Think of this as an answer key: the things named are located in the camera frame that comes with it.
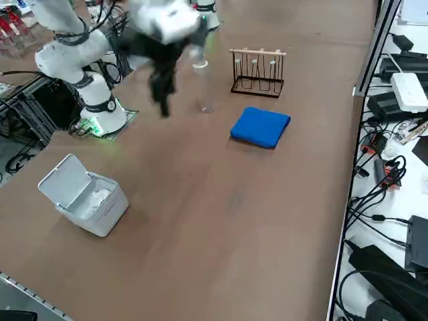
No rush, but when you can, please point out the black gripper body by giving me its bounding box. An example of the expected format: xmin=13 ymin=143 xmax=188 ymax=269
xmin=116 ymin=29 xmax=194 ymax=74

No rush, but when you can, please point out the white tissue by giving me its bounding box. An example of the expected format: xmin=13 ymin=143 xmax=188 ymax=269
xmin=80 ymin=187 xmax=113 ymax=219

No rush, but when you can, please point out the small lidded trash bin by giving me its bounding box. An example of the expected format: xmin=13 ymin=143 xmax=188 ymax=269
xmin=37 ymin=153 xmax=130 ymax=239

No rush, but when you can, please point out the tall clear glass bottle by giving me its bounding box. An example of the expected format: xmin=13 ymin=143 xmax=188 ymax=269
xmin=191 ymin=46 xmax=216 ymax=115

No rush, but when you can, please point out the folded blue cloth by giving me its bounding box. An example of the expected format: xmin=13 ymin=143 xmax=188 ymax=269
xmin=229 ymin=106 xmax=292 ymax=150

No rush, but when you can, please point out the orange plug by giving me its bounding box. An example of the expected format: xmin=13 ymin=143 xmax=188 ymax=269
xmin=360 ymin=133 xmax=389 ymax=156

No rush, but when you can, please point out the red and black device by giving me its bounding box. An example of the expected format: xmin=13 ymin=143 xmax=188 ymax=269
xmin=373 ymin=159 xmax=404 ymax=190

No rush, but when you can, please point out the white power strip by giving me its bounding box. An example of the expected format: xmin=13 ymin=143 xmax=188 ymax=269
xmin=390 ymin=72 xmax=428 ymax=113

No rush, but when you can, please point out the black box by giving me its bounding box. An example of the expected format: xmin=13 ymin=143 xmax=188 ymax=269
xmin=404 ymin=215 xmax=428 ymax=272

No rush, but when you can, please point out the black wire cup rack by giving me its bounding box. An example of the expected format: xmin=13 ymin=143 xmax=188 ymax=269
xmin=228 ymin=47 xmax=288 ymax=99

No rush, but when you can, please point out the black equipment frame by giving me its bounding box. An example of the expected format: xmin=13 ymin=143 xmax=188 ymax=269
xmin=0 ymin=70 xmax=85 ymax=148

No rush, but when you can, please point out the aluminium camera post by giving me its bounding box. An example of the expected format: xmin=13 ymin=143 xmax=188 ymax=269
xmin=353 ymin=0 xmax=403 ymax=98

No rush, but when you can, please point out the aluminium table edge rail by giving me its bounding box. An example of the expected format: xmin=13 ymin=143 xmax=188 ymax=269
xmin=0 ymin=272 xmax=73 ymax=321

